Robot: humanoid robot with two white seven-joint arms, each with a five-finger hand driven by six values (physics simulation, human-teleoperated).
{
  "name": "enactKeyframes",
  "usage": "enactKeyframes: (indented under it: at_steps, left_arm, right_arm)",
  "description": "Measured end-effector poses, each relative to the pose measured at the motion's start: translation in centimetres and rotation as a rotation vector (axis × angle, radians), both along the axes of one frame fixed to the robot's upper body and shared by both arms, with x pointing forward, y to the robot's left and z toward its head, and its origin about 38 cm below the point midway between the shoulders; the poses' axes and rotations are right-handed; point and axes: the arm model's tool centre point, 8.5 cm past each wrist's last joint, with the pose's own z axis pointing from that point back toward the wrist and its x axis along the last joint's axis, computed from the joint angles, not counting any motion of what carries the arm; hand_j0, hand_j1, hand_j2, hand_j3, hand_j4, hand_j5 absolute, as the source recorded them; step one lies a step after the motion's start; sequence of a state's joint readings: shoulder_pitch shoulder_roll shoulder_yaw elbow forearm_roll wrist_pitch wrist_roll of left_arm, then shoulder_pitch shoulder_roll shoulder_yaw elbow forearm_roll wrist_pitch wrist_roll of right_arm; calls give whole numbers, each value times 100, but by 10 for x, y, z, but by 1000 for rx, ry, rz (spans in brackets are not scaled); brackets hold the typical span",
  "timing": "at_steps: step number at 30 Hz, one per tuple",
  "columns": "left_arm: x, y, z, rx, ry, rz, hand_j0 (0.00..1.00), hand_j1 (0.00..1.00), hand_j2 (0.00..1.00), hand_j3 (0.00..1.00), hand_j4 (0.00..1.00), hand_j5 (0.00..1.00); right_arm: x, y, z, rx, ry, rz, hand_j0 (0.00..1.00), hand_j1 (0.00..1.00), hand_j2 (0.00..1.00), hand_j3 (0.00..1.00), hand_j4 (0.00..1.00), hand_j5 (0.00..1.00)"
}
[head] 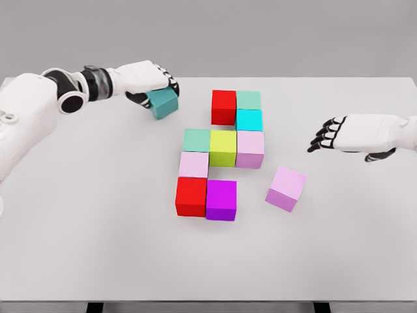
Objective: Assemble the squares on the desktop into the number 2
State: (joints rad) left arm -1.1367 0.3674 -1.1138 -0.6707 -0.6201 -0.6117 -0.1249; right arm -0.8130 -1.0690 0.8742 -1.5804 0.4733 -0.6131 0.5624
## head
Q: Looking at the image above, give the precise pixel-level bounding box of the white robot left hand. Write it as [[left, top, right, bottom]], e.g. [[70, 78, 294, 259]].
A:
[[115, 59, 181, 110]]

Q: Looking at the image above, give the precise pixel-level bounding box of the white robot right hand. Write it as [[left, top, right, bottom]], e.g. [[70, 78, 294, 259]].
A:
[[307, 113, 399, 163]]

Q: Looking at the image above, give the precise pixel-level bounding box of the teal cube block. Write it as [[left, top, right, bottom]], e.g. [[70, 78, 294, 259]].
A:
[[145, 86, 180, 121]]

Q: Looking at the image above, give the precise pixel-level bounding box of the mint green cube block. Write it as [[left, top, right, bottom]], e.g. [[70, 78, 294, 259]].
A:
[[182, 128, 211, 153], [236, 90, 262, 111]]

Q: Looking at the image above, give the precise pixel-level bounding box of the red cube block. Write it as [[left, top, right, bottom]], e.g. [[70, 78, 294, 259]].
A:
[[210, 89, 237, 126], [175, 177, 209, 218]]

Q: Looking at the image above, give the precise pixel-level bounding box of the pale pink cube block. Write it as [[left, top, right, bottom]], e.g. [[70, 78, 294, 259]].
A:
[[265, 164, 308, 213], [235, 130, 265, 170], [178, 151, 210, 179]]

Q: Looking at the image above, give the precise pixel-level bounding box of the yellow-green cube block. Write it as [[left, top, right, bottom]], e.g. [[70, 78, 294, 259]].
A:
[[208, 130, 238, 168]]

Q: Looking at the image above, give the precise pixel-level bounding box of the cyan cube block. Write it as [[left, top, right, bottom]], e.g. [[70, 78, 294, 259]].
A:
[[235, 109, 264, 132]]

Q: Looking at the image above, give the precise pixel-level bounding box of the magenta cube block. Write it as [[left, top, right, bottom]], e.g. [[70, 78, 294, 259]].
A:
[[205, 179, 238, 222]]

